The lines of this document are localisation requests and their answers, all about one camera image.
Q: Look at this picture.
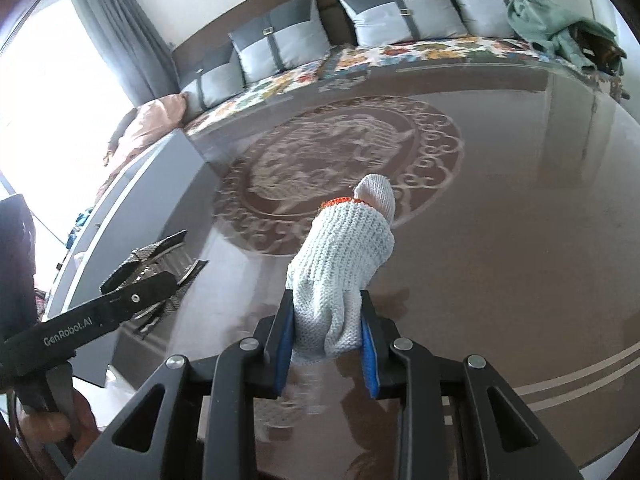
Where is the grey curtain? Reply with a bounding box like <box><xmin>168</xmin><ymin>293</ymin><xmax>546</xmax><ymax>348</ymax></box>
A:
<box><xmin>70</xmin><ymin>0</ymin><xmax>176</xmax><ymax>106</ymax></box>

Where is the pink pillow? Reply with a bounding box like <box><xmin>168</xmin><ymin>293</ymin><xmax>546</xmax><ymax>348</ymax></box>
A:
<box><xmin>102</xmin><ymin>94</ymin><xmax>188</xmax><ymax>196</ymax></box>

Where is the green clothing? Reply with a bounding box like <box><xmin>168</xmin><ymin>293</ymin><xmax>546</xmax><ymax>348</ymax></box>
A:
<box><xmin>507</xmin><ymin>0</ymin><xmax>618</xmax><ymax>71</ymax></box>

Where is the dark bag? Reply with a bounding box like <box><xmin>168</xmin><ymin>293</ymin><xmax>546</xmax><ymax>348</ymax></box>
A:
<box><xmin>572</xmin><ymin>27</ymin><xmax>628</xmax><ymax>73</ymax></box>

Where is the white knit glove orange cuff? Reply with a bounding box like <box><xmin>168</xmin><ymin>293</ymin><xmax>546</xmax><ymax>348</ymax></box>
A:
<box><xmin>286</xmin><ymin>174</ymin><xmax>396</xmax><ymax>366</ymax></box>

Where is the bright window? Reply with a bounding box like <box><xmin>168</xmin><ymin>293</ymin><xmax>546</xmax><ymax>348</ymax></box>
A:
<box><xmin>0</xmin><ymin>0</ymin><xmax>131</xmax><ymax>201</ymax></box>

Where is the blue green cloth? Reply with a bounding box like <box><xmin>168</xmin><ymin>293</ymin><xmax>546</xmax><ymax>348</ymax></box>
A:
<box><xmin>65</xmin><ymin>207</ymin><xmax>93</xmax><ymax>248</ymax></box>

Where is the grey two-tone pillow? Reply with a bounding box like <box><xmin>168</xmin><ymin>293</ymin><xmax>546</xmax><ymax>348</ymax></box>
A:
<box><xmin>229</xmin><ymin>0</ymin><xmax>331</xmax><ymax>86</ymax></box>
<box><xmin>334</xmin><ymin>0</ymin><xmax>468</xmax><ymax>47</ymax></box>
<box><xmin>180</xmin><ymin>60</ymin><xmax>243</xmax><ymax>113</ymax></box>
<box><xmin>442</xmin><ymin>0</ymin><xmax>523</xmax><ymax>38</ymax></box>

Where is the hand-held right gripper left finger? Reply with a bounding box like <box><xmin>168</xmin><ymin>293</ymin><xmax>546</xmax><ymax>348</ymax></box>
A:
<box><xmin>65</xmin><ymin>287</ymin><xmax>296</xmax><ymax>480</ymax></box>

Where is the grey cabinet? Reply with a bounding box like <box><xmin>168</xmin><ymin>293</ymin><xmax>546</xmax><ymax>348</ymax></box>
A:
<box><xmin>50</xmin><ymin>130</ymin><xmax>221</xmax><ymax>391</ymax></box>

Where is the person's left hand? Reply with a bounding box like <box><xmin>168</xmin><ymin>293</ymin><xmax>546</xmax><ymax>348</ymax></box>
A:
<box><xmin>22</xmin><ymin>389</ymin><xmax>98</xmax><ymax>457</ymax></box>

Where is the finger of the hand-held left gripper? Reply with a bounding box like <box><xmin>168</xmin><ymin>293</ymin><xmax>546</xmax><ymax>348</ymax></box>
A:
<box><xmin>100</xmin><ymin>270</ymin><xmax>181</xmax><ymax>329</ymax></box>

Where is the sparkly silver hair clip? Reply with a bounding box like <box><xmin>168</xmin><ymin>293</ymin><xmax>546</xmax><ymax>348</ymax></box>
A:
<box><xmin>99</xmin><ymin>229</ymin><xmax>210</xmax><ymax>341</ymax></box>

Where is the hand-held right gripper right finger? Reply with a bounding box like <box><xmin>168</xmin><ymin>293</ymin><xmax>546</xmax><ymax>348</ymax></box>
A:
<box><xmin>360</xmin><ymin>290</ymin><xmax>586</xmax><ymax>480</ymax></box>

